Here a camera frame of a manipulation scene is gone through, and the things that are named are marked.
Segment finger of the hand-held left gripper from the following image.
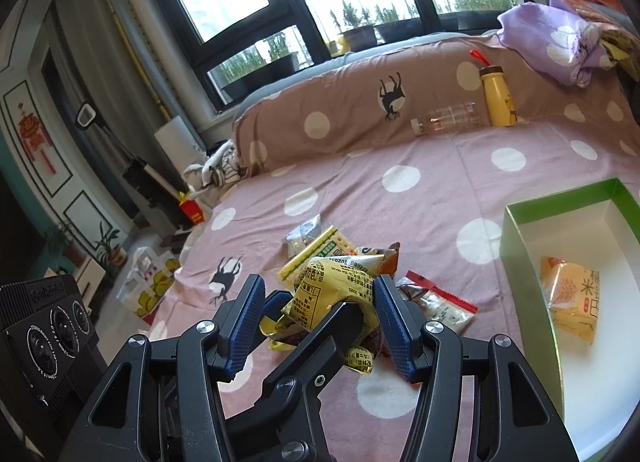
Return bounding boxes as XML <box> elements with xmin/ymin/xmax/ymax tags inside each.
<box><xmin>260</xmin><ymin>290</ymin><xmax>295</xmax><ymax>327</ymax></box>
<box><xmin>222</xmin><ymin>299</ymin><xmax>379</xmax><ymax>462</ymax></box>

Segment clear plastic bottle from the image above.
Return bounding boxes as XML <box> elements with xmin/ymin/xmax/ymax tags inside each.
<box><xmin>410</xmin><ymin>102</ymin><xmax>483</xmax><ymax>137</ymax></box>

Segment grey curtain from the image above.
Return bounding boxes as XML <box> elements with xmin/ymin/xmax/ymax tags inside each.
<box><xmin>75</xmin><ymin>0</ymin><xmax>173</xmax><ymax>123</ymax></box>

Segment yellow green cracker packet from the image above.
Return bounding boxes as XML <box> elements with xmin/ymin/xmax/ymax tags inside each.
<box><xmin>276</xmin><ymin>224</ymin><xmax>357</xmax><ymax>287</ymax></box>

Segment black white stick vacuum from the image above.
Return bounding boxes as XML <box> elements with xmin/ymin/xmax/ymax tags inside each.
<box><xmin>75</xmin><ymin>102</ymin><xmax>181</xmax><ymax>213</ymax></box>

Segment black plant trough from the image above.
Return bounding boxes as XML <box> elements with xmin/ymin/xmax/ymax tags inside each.
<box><xmin>375</xmin><ymin>19</ymin><xmax>421</xmax><ymax>42</ymax></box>
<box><xmin>337</xmin><ymin>24</ymin><xmax>378</xmax><ymax>50</ymax></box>
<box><xmin>435</xmin><ymin>6</ymin><xmax>521</xmax><ymax>32</ymax></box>
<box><xmin>217</xmin><ymin>54</ymin><xmax>301</xmax><ymax>97</ymax></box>

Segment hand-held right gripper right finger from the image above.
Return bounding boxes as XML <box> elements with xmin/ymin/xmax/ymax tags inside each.
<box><xmin>372</xmin><ymin>274</ymin><xmax>581</xmax><ymax>462</ymax></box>

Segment red knot wall decoration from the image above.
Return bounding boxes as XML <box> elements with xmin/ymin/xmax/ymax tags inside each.
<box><xmin>17</xmin><ymin>102</ymin><xmax>58</xmax><ymax>175</ymax></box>

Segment green cardboard box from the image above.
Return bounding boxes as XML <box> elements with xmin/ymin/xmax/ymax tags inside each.
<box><xmin>501</xmin><ymin>178</ymin><xmax>640</xmax><ymax>462</ymax></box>

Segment purple flower print cloth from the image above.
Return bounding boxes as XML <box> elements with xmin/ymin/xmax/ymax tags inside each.
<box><xmin>497</xmin><ymin>0</ymin><xmax>618</xmax><ymax>87</ymax></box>

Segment grey foil snack packet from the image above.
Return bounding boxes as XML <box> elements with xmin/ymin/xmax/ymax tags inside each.
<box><xmin>286</xmin><ymin>214</ymin><xmax>323</xmax><ymax>259</ymax></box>

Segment clear red-edged snack packet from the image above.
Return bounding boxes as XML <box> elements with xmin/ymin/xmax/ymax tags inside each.
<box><xmin>397</xmin><ymin>270</ymin><xmax>478</xmax><ymax>335</ymax></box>

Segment striped white cloth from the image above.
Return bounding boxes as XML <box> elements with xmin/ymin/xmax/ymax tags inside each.
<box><xmin>182</xmin><ymin>139</ymin><xmax>248</xmax><ymax>193</ymax></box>

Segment potted green plant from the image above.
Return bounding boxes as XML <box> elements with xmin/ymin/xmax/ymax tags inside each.
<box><xmin>95</xmin><ymin>222</ymin><xmax>128</xmax><ymax>277</ymax></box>
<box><xmin>45</xmin><ymin>227</ymin><xmax>86</xmax><ymax>267</ymax></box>

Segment yellow crinkled snack packet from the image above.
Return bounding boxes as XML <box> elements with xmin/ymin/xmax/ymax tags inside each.
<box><xmin>260</xmin><ymin>256</ymin><xmax>386</xmax><ymax>377</ymax></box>

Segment pink polka dot bedsheet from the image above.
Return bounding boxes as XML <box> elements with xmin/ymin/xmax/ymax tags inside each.
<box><xmin>150</xmin><ymin>119</ymin><xmax>640</xmax><ymax>462</ymax></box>

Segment white box appliance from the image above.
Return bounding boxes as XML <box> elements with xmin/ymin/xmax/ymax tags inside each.
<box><xmin>154</xmin><ymin>114</ymin><xmax>206</xmax><ymax>173</ymax></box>

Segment orange yellow snack packet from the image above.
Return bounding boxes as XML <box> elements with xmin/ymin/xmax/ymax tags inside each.
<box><xmin>540</xmin><ymin>256</ymin><xmax>601</xmax><ymax>345</ymax></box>

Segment yellow bottle with red cap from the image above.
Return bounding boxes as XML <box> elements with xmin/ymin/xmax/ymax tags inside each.
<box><xmin>469</xmin><ymin>49</ymin><xmax>517</xmax><ymax>129</ymax></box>

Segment red fries box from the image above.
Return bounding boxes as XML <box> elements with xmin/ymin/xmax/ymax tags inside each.
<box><xmin>177</xmin><ymin>192</ymin><xmax>207</xmax><ymax>227</ymax></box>

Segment yellow printed cloth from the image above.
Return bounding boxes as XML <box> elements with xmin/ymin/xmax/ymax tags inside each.
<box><xmin>599</xmin><ymin>22</ymin><xmax>640</xmax><ymax>83</ymax></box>

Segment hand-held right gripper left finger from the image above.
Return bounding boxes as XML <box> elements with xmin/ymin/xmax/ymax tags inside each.
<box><xmin>72</xmin><ymin>274</ymin><xmax>266</xmax><ymax>462</ymax></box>

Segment black framed window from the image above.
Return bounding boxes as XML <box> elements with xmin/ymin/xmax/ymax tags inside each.
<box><xmin>135</xmin><ymin>0</ymin><xmax>546</xmax><ymax>115</ymax></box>

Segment white yellow paper bag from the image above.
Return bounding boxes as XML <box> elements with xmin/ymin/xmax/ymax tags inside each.
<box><xmin>117</xmin><ymin>247</ymin><xmax>183</xmax><ymax>325</ymax></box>

